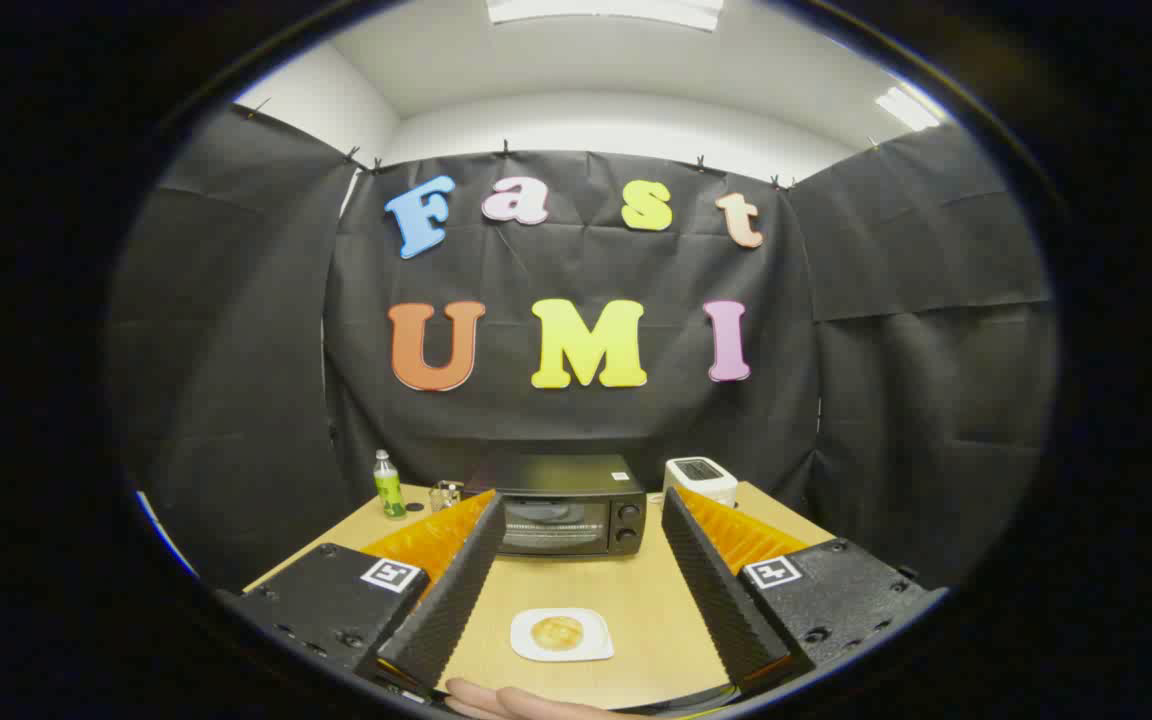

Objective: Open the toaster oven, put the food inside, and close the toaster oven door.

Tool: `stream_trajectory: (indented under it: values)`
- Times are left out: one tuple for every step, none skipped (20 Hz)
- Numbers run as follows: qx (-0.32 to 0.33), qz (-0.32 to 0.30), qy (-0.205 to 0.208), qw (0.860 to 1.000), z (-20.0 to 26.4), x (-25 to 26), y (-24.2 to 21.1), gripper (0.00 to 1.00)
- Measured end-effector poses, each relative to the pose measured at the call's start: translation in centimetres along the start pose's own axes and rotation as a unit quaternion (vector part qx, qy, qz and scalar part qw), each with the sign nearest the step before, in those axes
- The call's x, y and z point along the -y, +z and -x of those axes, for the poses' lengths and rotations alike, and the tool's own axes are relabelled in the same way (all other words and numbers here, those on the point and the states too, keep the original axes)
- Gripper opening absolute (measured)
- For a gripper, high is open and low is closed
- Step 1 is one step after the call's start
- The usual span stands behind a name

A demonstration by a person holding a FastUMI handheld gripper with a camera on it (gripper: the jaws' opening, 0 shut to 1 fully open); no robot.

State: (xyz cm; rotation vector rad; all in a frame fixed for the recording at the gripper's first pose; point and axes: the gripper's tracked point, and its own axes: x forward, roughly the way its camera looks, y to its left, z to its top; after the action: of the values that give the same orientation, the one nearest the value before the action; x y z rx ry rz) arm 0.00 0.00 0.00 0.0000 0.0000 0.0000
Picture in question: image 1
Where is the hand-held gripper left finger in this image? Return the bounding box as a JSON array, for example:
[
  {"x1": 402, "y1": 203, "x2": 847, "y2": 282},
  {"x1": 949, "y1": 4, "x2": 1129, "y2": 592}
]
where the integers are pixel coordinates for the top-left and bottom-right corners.
[{"x1": 219, "y1": 490, "x2": 507, "y2": 701}]

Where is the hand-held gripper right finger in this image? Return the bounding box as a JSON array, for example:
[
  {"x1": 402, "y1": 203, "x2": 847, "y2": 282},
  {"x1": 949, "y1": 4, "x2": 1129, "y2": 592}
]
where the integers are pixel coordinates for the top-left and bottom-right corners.
[{"x1": 661, "y1": 486, "x2": 947, "y2": 696}]

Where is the round golden bread bun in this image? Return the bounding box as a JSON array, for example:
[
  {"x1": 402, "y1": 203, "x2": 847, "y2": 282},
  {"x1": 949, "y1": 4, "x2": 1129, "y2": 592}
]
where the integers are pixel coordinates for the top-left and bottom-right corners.
[{"x1": 530, "y1": 616, "x2": 586, "y2": 652}]

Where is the black toaster oven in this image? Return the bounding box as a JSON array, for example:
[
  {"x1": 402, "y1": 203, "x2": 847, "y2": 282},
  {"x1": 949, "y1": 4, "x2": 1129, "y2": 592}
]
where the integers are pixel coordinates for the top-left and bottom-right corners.
[{"x1": 476, "y1": 455, "x2": 648, "y2": 558}]

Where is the white pop-up toaster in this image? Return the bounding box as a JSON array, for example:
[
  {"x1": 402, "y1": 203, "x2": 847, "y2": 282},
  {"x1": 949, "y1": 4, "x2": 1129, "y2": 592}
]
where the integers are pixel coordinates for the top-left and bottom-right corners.
[{"x1": 663, "y1": 457, "x2": 739, "y2": 508}]

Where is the green label drink bottle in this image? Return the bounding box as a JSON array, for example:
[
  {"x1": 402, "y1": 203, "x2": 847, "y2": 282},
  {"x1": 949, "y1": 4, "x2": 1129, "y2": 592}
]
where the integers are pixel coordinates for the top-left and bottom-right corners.
[{"x1": 373, "y1": 450, "x2": 407, "y2": 519}]

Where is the white square plate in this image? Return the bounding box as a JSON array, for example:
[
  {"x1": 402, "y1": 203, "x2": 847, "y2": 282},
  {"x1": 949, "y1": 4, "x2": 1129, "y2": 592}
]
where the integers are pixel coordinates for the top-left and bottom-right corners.
[{"x1": 510, "y1": 607, "x2": 616, "y2": 663}]

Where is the small ceiling light panel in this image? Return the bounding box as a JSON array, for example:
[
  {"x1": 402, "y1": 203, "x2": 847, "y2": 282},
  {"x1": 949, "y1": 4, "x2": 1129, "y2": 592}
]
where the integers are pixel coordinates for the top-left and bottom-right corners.
[{"x1": 874, "y1": 86, "x2": 942, "y2": 132}]

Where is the long ceiling light panel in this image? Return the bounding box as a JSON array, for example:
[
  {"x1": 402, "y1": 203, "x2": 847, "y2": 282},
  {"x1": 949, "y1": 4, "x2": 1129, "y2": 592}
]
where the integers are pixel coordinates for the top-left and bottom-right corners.
[{"x1": 486, "y1": 0, "x2": 725, "y2": 33}]

